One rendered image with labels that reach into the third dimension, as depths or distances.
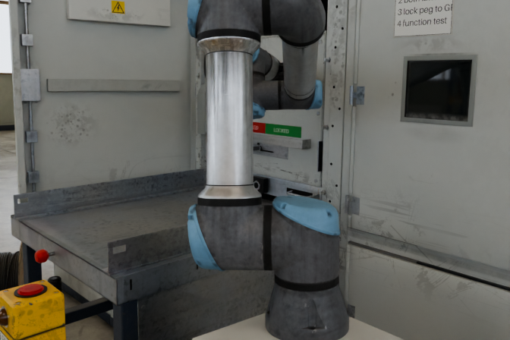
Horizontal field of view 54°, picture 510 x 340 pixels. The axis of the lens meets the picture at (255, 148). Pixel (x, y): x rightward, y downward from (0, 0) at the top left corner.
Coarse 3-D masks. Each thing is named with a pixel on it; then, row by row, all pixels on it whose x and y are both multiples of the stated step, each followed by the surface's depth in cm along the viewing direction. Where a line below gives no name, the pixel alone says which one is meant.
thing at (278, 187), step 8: (264, 176) 170; (272, 184) 168; (280, 184) 165; (288, 184) 162; (296, 184) 160; (304, 184) 158; (272, 192) 168; (280, 192) 165; (296, 192) 160; (304, 192) 158; (312, 192) 156
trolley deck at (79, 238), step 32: (192, 192) 179; (32, 224) 138; (64, 224) 139; (96, 224) 139; (128, 224) 139; (160, 224) 140; (64, 256) 120; (96, 256) 114; (192, 256) 114; (96, 288) 108; (128, 288) 103; (160, 288) 109
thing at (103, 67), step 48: (48, 0) 159; (96, 0) 165; (144, 0) 174; (48, 48) 161; (96, 48) 169; (144, 48) 179; (192, 48) 186; (48, 96) 163; (96, 96) 171; (144, 96) 181; (192, 96) 188; (48, 144) 164; (96, 144) 173; (144, 144) 183; (192, 144) 191
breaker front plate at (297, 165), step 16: (272, 48) 164; (320, 48) 150; (320, 64) 150; (272, 112) 167; (288, 112) 161; (304, 112) 157; (320, 112) 152; (304, 128) 157; (320, 128) 153; (256, 144) 173; (256, 160) 174; (272, 160) 168; (288, 160) 163; (304, 160) 158; (272, 176) 169; (288, 176) 164; (304, 176) 159; (320, 176) 154
